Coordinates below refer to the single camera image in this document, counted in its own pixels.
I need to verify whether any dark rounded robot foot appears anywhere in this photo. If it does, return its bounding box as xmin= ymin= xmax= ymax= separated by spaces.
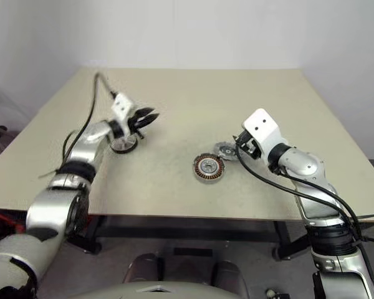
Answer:
xmin=124 ymin=254 xmax=163 ymax=284
xmin=211 ymin=260 xmax=249 ymax=297

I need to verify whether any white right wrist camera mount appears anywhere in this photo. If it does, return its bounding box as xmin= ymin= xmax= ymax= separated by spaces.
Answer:
xmin=241 ymin=108 xmax=283 ymax=163

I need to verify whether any small white black floor device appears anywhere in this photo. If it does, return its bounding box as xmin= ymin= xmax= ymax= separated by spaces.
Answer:
xmin=266 ymin=288 xmax=290 ymax=299

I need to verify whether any black metal table frame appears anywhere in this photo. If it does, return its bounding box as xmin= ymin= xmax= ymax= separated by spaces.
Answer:
xmin=65 ymin=214 xmax=300 ymax=261

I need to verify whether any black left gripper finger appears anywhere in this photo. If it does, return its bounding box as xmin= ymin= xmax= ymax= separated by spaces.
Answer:
xmin=135 ymin=107 xmax=156 ymax=121
xmin=133 ymin=113 xmax=160 ymax=129

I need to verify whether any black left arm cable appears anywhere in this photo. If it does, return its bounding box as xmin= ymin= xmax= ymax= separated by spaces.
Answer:
xmin=60 ymin=72 xmax=118 ymax=169

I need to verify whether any silver robot torso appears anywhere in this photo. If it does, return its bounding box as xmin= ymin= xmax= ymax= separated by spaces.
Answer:
xmin=65 ymin=282 xmax=250 ymax=299

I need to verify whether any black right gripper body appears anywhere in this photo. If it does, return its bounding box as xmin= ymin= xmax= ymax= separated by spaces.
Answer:
xmin=233 ymin=129 xmax=263 ymax=160

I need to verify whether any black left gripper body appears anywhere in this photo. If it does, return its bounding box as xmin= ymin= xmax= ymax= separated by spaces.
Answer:
xmin=128 ymin=113 xmax=145 ymax=140

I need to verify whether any black rectangular floor plate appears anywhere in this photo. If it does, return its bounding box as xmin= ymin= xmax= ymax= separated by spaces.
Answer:
xmin=173 ymin=247 xmax=213 ymax=257

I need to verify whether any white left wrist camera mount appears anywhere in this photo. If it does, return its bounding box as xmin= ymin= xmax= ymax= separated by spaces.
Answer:
xmin=111 ymin=93 xmax=135 ymax=135

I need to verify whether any spoked rotor with black rim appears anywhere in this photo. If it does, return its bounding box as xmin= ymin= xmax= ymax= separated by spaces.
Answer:
xmin=109 ymin=134 xmax=140 ymax=154

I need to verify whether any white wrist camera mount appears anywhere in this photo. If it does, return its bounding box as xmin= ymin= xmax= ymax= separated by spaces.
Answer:
xmin=111 ymin=93 xmax=135 ymax=135
xmin=241 ymin=108 xmax=283 ymax=163

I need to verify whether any motor housing with copper windings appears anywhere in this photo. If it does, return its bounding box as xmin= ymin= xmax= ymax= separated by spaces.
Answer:
xmin=192 ymin=153 xmax=227 ymax=185

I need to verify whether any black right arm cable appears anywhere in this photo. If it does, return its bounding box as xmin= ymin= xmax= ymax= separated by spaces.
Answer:
xmin=236 ymin=151 xmax=374 ymax=299

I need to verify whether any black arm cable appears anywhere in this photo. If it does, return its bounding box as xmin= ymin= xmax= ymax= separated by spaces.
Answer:
xmin=60 ymin=72 xmax=118 ymax=169
xmin=236 ymin=151 xmax=374 ymax=299

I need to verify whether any grey spoked motor lid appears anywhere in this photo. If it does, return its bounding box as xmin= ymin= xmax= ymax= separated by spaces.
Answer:
xmin=212 ymin=140 xmax=240 ymax=161

